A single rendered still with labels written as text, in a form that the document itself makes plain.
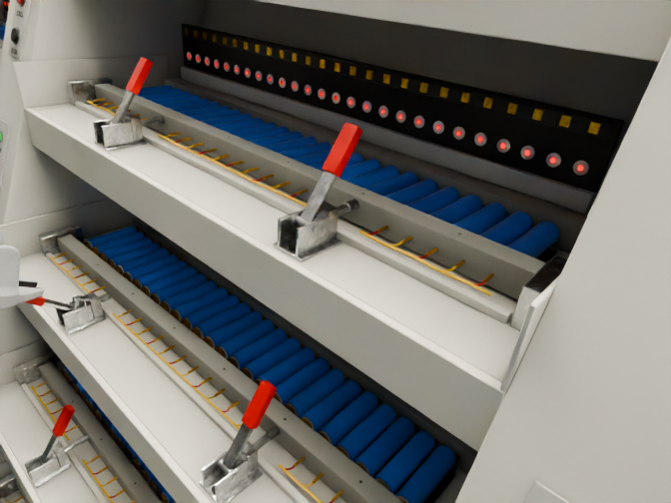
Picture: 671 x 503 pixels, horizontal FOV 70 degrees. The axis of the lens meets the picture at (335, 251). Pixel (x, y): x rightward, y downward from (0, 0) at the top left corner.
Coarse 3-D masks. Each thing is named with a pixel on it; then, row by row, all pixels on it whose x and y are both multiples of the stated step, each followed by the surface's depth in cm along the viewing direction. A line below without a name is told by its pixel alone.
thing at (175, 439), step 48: (48, 240) 62; (48, 288) 57; (96, 288) 58; (48, 336) 54; (96, 336) 50; (144, 336) 51; (96, 384) 46; (144, 384) 45; (192, 384) 46; (144, 432) 41; (192, 432) 41; (192, 480) 37; (288, 480) 38
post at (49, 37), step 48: (48, 0) 54; (96, 0) 57; (144, 0) 61; (192, 0) 66; (48, 48) 56; (96, 48) 59; (144, 48) 64; (0, 96) 60; (0, 192) 60; (48, 192) 62; (96, 192) 66; (0, 336) 64
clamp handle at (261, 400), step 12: (264, 384) 36; (264, 396) 36; (252, 408) 36; (264, 408) 36; (252, 420) 36; (240, 432) 36; (240, 444) 36; (228, 456) 36; (240, 456) 37; (228, 468) 36
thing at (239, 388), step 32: (96, 256) 59; (128, 288) 54; (160, 320) 50; (160, 352) 48; (192, 352) 46; (224, 384) 44; (256, 384) 43; (288, 416) 40; (288, 448) 40; (320, 448) 38; (352, 480) 36
